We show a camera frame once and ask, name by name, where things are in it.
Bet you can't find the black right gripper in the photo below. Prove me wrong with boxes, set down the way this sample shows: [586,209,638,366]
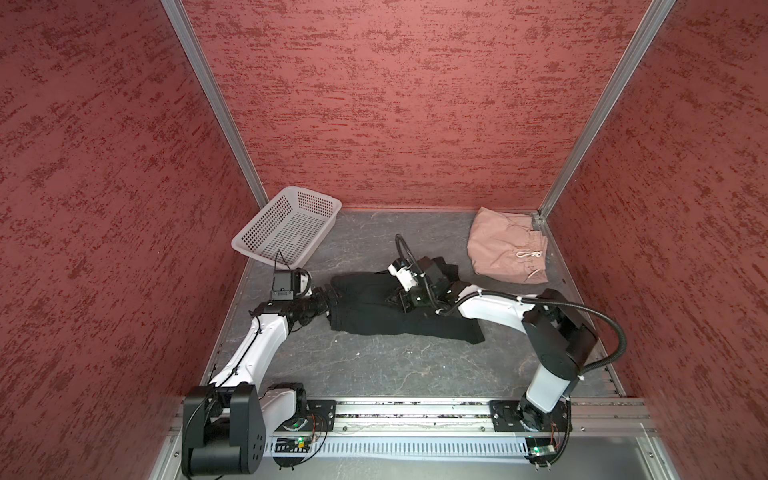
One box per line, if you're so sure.
[385,280,438,312]

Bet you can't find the white plastic laundry basket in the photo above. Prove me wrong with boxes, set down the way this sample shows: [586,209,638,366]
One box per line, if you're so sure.
[231,186,342,268]

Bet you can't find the left aluminium corner post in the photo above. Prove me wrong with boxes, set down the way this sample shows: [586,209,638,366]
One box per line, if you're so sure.
[161,0,269,207]

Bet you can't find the aluminium corner post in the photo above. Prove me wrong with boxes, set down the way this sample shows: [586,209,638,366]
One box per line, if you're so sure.
[161,0,269,207]
[538,0,676,223]

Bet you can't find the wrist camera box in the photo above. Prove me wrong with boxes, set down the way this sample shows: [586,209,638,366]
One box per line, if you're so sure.
[270,268,312,301]
[387,259,419,292]

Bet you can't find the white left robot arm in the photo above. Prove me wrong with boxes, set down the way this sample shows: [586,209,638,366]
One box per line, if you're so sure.
[181,288,334,479]

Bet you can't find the pink shorts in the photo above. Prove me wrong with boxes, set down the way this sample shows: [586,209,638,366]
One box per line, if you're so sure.
[467,208,548,285]

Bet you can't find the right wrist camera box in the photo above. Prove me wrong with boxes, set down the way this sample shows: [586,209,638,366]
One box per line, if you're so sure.
[387,259,419,292]

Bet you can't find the right aluminium corner post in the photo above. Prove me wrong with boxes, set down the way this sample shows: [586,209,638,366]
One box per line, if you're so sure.
[538,0,676,223]

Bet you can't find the white slotted cable duct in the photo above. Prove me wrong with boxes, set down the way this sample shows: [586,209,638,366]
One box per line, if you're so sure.
[265,436,526,462]

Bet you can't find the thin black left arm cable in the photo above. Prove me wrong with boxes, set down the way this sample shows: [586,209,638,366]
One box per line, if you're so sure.
[179,248,295,480]

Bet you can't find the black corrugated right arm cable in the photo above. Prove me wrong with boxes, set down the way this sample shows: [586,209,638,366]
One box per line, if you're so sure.
[394,233,628,466]

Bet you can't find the circuit board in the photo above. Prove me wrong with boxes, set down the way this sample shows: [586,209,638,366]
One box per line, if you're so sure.
[525,437,557,464]
[273,437,313,455]

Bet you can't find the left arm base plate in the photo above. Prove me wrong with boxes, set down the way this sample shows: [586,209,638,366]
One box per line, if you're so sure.
[288,399,338,432]

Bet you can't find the right circuit board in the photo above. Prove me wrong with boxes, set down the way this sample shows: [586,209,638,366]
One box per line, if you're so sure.
[525,437,557,464]

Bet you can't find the left circuit board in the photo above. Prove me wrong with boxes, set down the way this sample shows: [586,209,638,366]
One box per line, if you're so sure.
[273,437,313,455]

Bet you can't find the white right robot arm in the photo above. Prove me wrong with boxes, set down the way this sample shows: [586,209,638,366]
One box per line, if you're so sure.
[387,257,598,432]

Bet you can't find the black shorts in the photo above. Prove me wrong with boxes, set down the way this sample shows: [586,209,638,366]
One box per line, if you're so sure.
[328,271,485,345]

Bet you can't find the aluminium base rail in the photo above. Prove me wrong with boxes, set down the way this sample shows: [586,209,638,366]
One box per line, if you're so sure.
[170,397,652,437]

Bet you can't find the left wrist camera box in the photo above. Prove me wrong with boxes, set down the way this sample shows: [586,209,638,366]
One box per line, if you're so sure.
[270,268,312,301]

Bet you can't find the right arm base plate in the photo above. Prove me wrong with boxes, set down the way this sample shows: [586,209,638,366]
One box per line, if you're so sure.
[488,399,571,433]

